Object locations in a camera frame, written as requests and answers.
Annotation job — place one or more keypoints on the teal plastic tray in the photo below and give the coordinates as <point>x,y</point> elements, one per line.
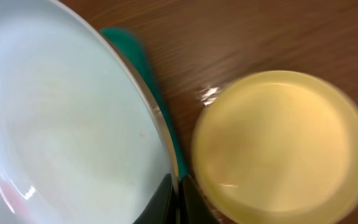
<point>131,46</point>

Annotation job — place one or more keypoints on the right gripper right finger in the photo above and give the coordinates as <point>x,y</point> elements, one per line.
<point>193,208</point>

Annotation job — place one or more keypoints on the yellow-green plate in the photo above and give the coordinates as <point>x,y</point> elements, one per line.
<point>279,147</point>

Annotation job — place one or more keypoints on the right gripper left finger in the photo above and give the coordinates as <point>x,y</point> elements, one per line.
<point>161,209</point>

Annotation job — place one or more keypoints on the light blue plate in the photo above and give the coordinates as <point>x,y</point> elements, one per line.
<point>81,136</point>

